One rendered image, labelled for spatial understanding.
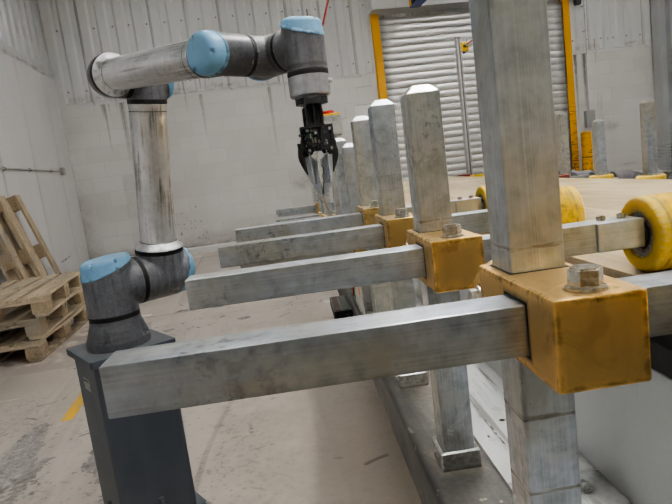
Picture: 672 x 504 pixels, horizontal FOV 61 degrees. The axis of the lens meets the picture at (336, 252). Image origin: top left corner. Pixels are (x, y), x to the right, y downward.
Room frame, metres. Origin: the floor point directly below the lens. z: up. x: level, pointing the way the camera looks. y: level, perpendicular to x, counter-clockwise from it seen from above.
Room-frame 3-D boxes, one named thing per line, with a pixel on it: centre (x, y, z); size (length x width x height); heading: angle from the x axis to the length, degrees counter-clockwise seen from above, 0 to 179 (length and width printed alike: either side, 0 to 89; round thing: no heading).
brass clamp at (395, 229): (0.84, -0.09, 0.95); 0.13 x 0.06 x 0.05; 3
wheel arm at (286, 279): (0.57, -0.10, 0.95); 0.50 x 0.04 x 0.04; 93
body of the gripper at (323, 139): (1.28, 0.01, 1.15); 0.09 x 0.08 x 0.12; 3
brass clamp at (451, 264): (0.59, -0.11, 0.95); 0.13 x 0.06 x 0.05; 3
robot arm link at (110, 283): (1.73, 0.69, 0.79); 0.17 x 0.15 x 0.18; 135
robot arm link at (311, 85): (1.28, 0.01, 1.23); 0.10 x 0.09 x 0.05; 93
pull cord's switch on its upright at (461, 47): (3.99, -1.02, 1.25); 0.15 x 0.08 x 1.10; 3
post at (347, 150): (1.36, -0.06, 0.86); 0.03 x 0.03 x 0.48; 3
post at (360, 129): (1.11, -0.08, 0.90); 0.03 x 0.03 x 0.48; 3
